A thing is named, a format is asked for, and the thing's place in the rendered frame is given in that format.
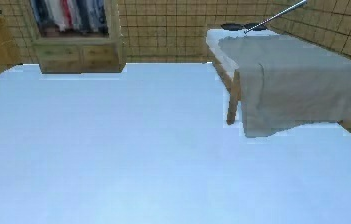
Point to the grey bed blanket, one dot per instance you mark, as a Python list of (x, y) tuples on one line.
[(293, 80)]

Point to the black pillow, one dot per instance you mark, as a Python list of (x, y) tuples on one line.
[(230, 26), (258, 26)]

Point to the wooden wardrobe with clothes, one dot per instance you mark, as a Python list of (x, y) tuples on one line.
[(78, 46)]

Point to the silver baseball bat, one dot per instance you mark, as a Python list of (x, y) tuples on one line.
[(276, 15)]

